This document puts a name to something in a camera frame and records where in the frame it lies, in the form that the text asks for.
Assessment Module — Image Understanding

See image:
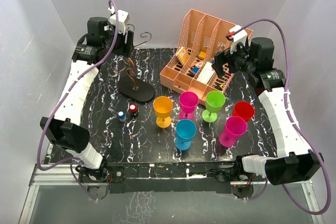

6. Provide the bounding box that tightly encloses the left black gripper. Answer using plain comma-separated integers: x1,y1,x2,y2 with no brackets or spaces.
102,24,134,58

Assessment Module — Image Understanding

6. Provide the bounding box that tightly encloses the red wine glass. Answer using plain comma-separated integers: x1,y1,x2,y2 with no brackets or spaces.
232,101,255,123

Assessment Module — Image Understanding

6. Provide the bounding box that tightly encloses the yellow spiral notebook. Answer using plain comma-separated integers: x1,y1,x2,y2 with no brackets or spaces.
175,47,190,66

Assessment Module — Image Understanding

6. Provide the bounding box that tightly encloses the green wine glass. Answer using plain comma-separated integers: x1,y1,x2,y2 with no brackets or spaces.
202,91,226,123

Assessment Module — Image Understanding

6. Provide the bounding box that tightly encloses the white card box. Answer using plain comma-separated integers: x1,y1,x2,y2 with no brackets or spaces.
197,62,215,84

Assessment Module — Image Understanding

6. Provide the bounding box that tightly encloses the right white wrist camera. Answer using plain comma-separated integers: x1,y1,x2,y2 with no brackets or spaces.
226,25,247,54

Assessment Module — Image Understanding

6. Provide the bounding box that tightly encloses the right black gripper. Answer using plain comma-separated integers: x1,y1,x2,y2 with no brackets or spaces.
212,40,256,78

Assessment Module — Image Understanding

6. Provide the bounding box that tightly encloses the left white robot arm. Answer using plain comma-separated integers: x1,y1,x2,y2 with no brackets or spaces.
40,14,132,182

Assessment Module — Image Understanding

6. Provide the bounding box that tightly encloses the metal wine glass rack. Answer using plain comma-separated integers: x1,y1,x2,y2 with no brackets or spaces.
117,24,155,103

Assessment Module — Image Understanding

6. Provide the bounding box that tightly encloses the orange sponge block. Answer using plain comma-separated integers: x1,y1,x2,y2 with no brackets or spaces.
197,51,206,60

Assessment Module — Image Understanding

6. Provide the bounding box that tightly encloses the red capped small bottle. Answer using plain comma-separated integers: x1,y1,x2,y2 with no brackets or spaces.
129,103,139,118

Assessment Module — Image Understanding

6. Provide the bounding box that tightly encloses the blue capped small bottle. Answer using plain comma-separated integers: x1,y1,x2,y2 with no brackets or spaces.
118,111,126,122

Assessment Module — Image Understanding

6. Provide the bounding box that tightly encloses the pink desk file organizer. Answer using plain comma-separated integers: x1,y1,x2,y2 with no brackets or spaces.
159,8,254,105

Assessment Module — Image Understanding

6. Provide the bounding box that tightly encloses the orange wine glass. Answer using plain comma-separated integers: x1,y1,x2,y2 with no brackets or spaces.
153,96,173,129

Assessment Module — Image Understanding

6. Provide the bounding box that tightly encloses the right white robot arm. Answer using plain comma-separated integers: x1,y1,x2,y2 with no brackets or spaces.
212,37,320,185

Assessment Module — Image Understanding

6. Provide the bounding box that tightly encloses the blue eraser block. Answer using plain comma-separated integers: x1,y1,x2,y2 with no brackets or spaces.
189,67,199,76

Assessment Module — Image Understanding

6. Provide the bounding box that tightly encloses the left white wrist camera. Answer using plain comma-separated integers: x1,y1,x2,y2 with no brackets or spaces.
108,7,130,35

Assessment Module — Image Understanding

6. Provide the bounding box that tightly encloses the blue wine glass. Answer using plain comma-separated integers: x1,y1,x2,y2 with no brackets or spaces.
175,119,196,151

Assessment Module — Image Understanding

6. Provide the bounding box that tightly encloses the aluminium frame rail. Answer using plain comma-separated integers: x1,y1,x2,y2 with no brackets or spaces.
19,163,324,223

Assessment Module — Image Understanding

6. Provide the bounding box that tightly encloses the magenta wine glass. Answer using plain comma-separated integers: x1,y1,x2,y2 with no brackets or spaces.
219,116,247,147
179,91,199,120

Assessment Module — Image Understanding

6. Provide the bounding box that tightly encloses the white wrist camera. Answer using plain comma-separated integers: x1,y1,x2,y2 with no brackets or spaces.
108,7,130,35
226,25,247,54

